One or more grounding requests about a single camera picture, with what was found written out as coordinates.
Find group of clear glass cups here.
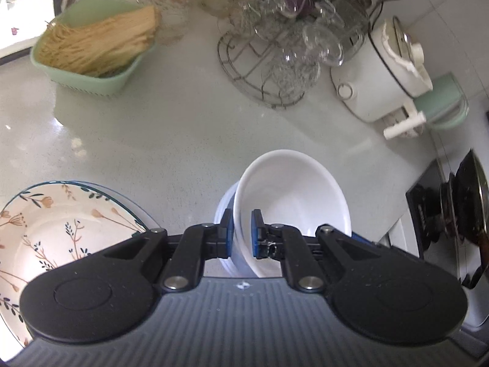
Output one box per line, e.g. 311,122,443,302
235,0,344,92

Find white rice cooker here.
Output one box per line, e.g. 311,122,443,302
330,17,435,139

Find clear glass mug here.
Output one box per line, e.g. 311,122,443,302
131,0,193,43

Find clear glass plate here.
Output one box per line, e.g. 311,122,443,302
74,181,153,235

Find black wok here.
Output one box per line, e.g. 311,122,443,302
439,148,489,246

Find white bowl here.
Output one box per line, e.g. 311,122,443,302
232,149,352,279
213,183,260,278

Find green mug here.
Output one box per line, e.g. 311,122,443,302
414,72,470,131

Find floral ceramic plate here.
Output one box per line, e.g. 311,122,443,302
0,181,149,352

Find dry noodles bundle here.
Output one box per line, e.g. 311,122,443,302
35,5,160,78

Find wire cup rack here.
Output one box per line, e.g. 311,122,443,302
217,30,322,110

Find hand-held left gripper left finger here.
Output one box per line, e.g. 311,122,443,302
103,208,234,293

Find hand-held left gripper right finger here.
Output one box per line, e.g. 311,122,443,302
250,209,383,294

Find white drip tray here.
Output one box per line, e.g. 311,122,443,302
0,0,55,66

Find green plastic basket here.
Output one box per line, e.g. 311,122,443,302
30,0,160,99

